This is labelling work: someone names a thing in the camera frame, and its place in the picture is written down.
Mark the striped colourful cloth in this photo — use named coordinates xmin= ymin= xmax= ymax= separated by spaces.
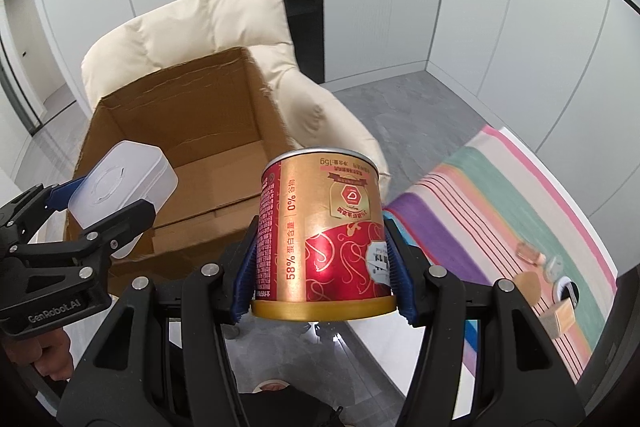
xmin=382 ymin=124 xmax=619 ymax=384

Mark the cardboard box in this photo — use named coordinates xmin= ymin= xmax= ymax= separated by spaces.
xmin=64 ymin=47 xmax=301 ymax=289

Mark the red and gold can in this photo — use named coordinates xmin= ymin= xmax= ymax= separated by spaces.
xmin=251 ymin=148 xmax=398 ymax=323

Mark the small tan box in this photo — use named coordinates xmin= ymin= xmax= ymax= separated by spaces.
xmin=540 ymin=298 xmax=576 ymax=338

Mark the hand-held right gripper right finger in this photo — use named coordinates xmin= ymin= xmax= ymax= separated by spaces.
xmin=382 ymin=209 xmax=586 ymax=427

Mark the cream padded armchair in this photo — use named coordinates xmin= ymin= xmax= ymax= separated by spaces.
xmin=81 ymin=0 xmax=393 ymax=202

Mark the white plastic box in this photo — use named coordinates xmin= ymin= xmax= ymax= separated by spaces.
xmin=67 ymin=141 xmax=180 ymax=260

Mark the black round powder puff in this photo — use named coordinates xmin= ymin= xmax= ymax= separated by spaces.
xmin=552 ymin=278 xmax=581 ymax=308

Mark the person's left hand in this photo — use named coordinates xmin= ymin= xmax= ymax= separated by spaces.
xmin=9 ymin=326 xmax=77 ymax=384

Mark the beige round powder puff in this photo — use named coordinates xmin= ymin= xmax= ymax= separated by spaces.
xmin=512 ymin=272 xmax=543 ymax=306

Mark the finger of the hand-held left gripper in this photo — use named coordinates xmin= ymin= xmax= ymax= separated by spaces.
xmin=7 ymin=198 xmax=158 ymax=269
xmin=0 ymin=177 xmax=88 ymax=254

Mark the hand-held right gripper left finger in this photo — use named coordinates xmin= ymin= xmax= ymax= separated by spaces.
xmin=57 ymin=216 xmax=261 ymax=427

